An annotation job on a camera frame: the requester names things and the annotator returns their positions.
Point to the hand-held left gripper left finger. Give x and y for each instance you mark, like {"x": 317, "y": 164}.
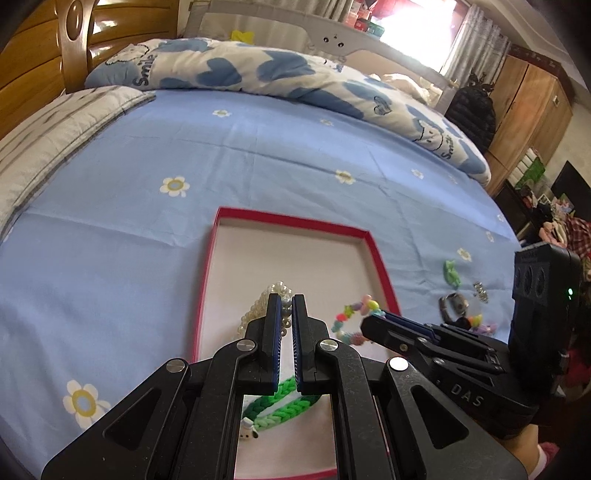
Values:
{"x": 276, "y": 332}

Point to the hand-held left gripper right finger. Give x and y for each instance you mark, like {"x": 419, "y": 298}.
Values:
{"x": 298, "y": 341}

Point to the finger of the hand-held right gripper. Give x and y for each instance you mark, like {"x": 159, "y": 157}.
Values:
{"x": 411, "y": 321}
{"x": 388, "y": 337}

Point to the purple bow hair clip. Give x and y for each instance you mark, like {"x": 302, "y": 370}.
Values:
{"x": 487, "y": 328}

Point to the red cardboard box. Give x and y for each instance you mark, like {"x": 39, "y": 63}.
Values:
{"x": 286, "y": 258}

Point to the person's right forearm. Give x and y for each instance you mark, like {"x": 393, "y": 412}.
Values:
{"x": 531, "y": 454}

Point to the green bow hair clip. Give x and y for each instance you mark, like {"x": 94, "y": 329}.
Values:
{"x": 451, "y": 272}

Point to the pile of clothing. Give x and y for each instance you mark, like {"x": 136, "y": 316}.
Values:
{"x": 570, "y": 230}

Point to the black screen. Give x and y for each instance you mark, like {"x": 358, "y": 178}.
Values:
{"x": 570, "y": 184}

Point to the green and white boxes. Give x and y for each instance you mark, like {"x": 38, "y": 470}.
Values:
{"x": 531, "y": 170}

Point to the blue flower print bed sheet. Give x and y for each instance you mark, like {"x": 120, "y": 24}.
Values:
{"x": 138, "y": 230}

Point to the black puffer jacket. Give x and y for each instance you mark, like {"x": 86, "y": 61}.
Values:
{"x": 471, "y": 115}

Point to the wooden wardrobe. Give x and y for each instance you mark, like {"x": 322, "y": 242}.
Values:
{"x": 531, "y": 101}

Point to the beige blanket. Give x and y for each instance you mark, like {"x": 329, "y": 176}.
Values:
{"x": 411, "y": 87}

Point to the blue heart print duvet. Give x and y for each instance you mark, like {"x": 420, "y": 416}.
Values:
{"x": 231, "y": 69}

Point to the grey patterned curtain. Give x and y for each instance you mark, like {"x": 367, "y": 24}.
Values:
{"x": 318, "y": 9}
{"x": 485, "y": 41}

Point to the yellow toy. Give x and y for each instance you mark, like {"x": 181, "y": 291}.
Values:
{"x": 242, "y": 36}

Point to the grey striped pillow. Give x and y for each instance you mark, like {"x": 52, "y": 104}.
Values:
{"x": 55, "y": 124}

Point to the stack of colourful boxes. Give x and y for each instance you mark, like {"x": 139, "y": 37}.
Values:
{"x": 362, "y": 16}

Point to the wooden headboard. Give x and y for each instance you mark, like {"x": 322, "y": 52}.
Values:
{"x": 37, "y": 55}

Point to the grey bed rail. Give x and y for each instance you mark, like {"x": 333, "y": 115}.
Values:
{"x": 332, "y": 41}

